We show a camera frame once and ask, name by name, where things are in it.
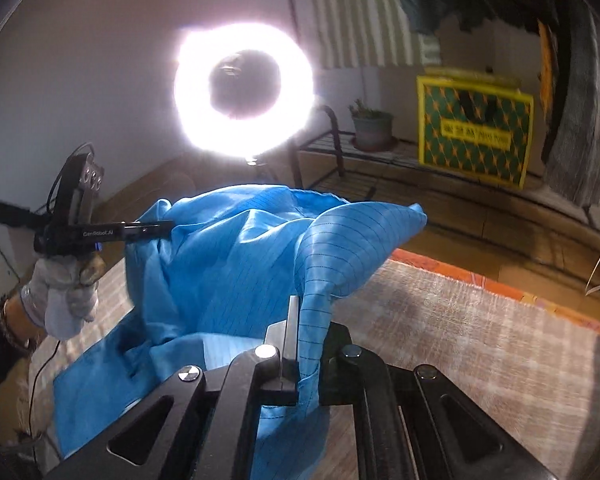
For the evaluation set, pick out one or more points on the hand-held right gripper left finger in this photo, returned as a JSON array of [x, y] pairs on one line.
[[292, 330]]

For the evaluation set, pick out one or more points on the yellow scarf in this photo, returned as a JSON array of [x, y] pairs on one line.
[[544, 60]]

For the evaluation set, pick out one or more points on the black metal clothes rack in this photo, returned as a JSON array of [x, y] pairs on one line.
[[336, 130]]

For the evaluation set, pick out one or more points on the person's left forearm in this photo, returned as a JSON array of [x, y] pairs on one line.
[[0, 350]]

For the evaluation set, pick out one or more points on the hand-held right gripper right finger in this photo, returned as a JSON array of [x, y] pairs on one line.
[[340, 355]]

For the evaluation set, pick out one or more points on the orange patterned sheet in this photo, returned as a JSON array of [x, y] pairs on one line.
[[479, 280]]

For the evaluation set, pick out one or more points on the plaid blanket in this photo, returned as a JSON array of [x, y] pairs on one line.
[[454, 340]]

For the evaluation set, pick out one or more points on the green striped wall hanging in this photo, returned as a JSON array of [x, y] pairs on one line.
[[360, 20]]

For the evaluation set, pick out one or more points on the person's left hand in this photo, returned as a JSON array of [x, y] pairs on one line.
[[60, 305]]

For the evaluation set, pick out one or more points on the potted plant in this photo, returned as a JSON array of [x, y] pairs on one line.
[[372, 132]]

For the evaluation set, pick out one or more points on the light blue work coat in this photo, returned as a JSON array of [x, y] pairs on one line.
[[220, 270]]

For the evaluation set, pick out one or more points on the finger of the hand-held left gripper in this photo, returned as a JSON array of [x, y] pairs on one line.
[[150, 229]]

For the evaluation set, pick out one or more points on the grey plaid coat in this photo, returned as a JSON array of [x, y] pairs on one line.
[[579, 135]]

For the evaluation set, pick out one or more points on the yellow green patterned box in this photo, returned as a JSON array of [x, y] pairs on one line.
[[469, 135]]

